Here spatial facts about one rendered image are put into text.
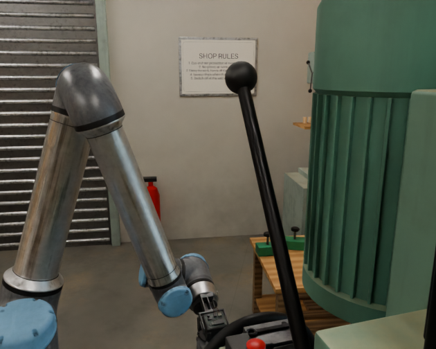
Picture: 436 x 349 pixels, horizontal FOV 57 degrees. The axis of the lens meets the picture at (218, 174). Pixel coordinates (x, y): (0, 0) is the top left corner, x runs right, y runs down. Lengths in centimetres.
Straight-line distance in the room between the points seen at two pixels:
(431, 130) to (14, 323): 92
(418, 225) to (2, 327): 89
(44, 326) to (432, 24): 91
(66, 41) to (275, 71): 165
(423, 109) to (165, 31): 311
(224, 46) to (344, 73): 304
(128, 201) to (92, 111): 22
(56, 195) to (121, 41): 242
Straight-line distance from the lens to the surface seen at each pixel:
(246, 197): 361
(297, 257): 212
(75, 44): 339
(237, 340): 71
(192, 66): 335
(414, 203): 33
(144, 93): 336
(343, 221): 39
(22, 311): 107
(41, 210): 109
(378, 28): 36
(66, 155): 105
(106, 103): 91
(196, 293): 120
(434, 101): 32
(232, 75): 43
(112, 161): 93
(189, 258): 128
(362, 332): 24
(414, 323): 26
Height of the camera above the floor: 143
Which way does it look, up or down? 14 degrees down
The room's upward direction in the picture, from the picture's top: straight up
